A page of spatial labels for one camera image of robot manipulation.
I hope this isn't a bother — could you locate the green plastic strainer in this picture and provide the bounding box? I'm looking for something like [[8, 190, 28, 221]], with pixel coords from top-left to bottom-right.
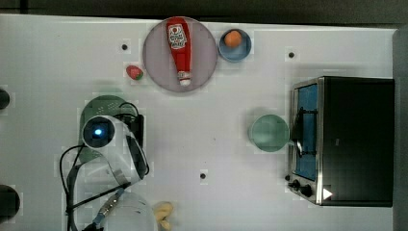
[[79, 95, 125, 163]]

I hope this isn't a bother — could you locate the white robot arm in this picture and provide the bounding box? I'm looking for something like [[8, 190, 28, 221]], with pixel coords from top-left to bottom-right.
[[65, 115, 149, 231]]

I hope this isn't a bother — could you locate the blue bowl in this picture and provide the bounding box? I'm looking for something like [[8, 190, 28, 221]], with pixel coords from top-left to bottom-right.
[[218, 29, 252, 63]]

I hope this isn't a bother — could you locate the grey round plate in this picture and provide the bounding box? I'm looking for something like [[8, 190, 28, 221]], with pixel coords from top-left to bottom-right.
[[142, 16, 217, 92]]

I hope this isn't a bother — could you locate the orange fruit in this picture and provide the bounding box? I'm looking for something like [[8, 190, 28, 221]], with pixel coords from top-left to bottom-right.
[[224, 30, 242, 48]]

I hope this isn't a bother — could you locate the red toy strawberry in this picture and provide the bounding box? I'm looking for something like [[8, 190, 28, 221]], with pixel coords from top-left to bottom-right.
[[126, 65, 143, 80]]

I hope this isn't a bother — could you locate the red ketchup bottle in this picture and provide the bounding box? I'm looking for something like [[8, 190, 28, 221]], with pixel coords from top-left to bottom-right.
[[166, 16, 191, 87]]

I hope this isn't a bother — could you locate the yellow banana peel toy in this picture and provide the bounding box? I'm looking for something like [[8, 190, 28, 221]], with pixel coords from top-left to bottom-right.
[[154, 201, 173, 231]]

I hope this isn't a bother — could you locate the black toaster oven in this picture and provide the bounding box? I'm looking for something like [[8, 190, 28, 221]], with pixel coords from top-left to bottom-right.
[[285, 76, 395, 207]]

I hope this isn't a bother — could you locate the black round object upper left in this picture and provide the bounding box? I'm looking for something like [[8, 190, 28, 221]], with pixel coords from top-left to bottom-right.
[[0, 90, 11, 110]]

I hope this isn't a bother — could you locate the black round object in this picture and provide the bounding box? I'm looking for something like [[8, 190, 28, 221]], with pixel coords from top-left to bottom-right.
[[0, 90, 11, 110], [0, 185, 20, 223]]

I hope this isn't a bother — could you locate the black round object lower left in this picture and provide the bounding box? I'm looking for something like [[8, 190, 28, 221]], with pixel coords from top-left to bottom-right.
[[0, 185, 20, 223]]

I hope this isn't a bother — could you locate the green pot with handle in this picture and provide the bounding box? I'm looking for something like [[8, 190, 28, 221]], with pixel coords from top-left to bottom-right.
[[248, 115, 302, 153]]

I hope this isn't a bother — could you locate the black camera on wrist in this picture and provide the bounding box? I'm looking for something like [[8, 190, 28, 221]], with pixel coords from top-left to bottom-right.
[[122, 115, 144, 146]]

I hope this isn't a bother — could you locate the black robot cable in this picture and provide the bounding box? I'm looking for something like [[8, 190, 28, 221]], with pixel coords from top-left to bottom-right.
[[59, 101, 150, 231]]

